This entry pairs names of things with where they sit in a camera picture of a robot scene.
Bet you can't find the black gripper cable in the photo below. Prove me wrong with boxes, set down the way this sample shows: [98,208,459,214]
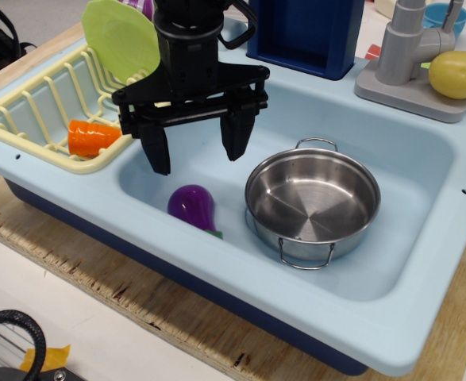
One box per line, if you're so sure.
[218,0,258,51]

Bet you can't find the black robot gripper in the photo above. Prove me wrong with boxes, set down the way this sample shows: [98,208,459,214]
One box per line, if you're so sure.
[113,12,269,175]

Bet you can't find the black sleeved cable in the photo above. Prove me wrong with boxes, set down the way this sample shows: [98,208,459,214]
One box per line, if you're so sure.
[0,310,48,381]

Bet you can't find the cream dish rack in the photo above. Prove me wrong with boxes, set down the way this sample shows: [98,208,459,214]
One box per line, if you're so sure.
[0,40,141,175]

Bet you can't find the purple striped bowl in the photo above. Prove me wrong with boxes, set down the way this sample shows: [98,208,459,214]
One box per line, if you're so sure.
[120,0,155,21]

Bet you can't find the orange plastic cup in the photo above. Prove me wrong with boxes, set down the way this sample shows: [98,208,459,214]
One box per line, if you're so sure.
[67,120,121,157]

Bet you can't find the grey toy faucet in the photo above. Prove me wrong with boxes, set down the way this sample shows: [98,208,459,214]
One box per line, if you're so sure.
[355,1,466,123]

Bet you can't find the dark blue plastic box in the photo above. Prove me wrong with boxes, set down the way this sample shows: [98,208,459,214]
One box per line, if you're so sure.
[247,0,364,80]

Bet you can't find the purple toy eggplant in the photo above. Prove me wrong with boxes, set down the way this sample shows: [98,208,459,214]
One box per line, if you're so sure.
[167,184,223,239]

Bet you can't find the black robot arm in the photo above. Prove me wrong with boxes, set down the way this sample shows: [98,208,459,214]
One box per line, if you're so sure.
[112,1,270,175]

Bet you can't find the yellow toy potato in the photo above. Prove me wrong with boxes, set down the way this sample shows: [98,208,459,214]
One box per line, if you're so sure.
[428,51,466,100]

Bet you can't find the stainless steel pot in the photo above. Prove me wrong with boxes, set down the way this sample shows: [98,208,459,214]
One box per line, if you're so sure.
[245,137,381,271]

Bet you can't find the light green plastic plate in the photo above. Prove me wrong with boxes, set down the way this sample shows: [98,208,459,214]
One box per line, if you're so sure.
[81,1,160,83]

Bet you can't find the yellow tape piece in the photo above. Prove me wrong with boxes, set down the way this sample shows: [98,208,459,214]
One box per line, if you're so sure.
[19,345,71,372]

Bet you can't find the black metal base plate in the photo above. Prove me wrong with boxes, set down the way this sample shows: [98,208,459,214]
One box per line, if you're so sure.
[0,367,83,381]

